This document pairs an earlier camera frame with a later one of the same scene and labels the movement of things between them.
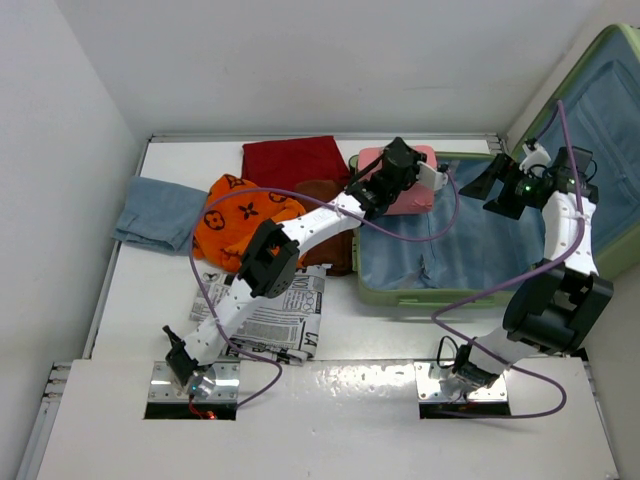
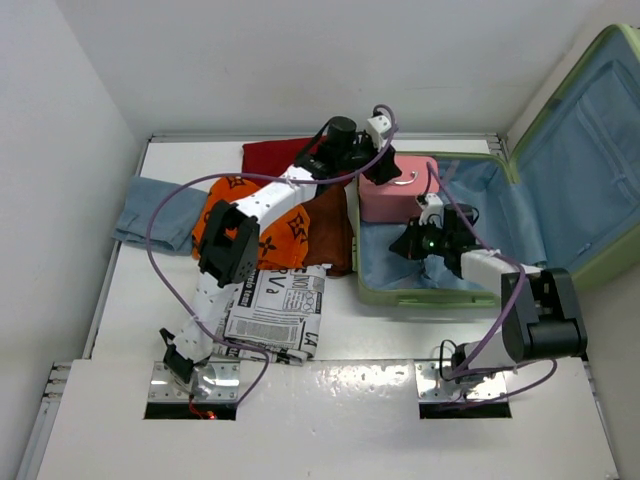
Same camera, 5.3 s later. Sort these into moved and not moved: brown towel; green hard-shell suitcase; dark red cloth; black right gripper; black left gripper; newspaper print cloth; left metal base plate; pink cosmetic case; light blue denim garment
Moved: black right gripper; pink cosmetic case; black left gripper
Not moved: brown towel; newspaper print cloth; green hard-shell suitcase; light blue denim garment; dark red cloth; left metal base plate
